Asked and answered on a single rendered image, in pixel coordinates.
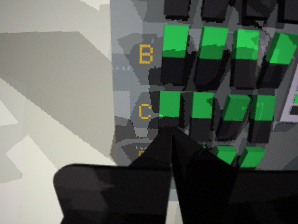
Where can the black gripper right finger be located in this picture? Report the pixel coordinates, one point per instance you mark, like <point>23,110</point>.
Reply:
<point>210,190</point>

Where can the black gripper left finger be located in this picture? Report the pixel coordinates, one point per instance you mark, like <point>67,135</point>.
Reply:
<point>141,187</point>

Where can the grey switch panel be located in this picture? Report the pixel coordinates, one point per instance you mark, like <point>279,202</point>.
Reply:
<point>225,72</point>

